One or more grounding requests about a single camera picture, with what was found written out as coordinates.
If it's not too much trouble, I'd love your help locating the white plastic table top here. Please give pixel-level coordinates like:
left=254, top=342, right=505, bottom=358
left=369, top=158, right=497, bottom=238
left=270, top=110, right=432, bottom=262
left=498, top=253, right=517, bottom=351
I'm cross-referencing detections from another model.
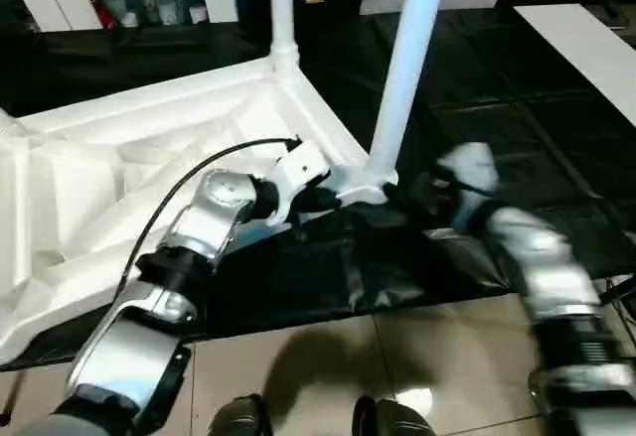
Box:
left=0, top=53, right=398, bottom=365

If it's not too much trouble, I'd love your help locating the white flat board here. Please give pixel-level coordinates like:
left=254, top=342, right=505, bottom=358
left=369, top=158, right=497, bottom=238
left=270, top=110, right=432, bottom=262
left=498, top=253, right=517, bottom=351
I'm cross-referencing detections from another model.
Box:
left=514, top=3, right=636, bottom=128

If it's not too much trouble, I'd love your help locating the red bottle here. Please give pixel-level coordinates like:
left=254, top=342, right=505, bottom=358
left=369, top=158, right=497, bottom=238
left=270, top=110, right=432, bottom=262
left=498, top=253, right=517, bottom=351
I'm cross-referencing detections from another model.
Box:
left=93, top=0, right=114, bottom=31

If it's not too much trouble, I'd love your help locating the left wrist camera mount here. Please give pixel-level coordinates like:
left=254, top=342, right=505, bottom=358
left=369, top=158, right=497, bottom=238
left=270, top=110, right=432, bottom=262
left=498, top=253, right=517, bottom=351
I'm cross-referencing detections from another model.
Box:
left=267, top=140, right=333, bottom=228

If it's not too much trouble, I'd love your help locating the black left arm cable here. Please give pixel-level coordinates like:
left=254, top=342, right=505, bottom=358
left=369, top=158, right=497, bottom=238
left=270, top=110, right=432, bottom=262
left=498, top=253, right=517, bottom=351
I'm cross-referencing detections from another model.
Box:
left=117, top=134, right=303, bottom=304

